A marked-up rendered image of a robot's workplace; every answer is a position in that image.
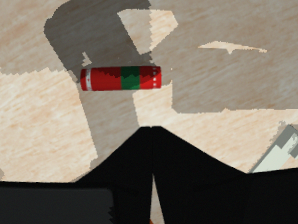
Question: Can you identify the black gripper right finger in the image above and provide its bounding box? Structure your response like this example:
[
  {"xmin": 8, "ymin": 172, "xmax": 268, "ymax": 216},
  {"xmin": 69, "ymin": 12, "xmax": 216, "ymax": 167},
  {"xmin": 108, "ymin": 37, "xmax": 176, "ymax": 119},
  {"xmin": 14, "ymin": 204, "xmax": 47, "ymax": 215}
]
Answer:
[{"xmin": 152, "ymin": 125, "xmax": 298, "ymax": 224}]

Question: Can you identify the red and green striped cylinder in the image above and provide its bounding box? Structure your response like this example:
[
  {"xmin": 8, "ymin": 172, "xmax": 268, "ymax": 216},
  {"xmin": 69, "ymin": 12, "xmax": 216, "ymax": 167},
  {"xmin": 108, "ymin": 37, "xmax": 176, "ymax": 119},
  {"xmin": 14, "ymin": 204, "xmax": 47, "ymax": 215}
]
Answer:
[{"xmin": 80, "ymin": 65, "xmax": 162, "ymax": 92}]

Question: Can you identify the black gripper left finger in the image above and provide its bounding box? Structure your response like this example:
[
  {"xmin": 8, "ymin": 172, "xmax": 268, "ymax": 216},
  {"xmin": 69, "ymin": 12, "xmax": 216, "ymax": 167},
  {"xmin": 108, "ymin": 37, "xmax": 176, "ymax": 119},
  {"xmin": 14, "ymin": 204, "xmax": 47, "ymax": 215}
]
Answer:
[{"xmin": 0, "ymin": 125, "xmax": 153, "ymax": 224}]

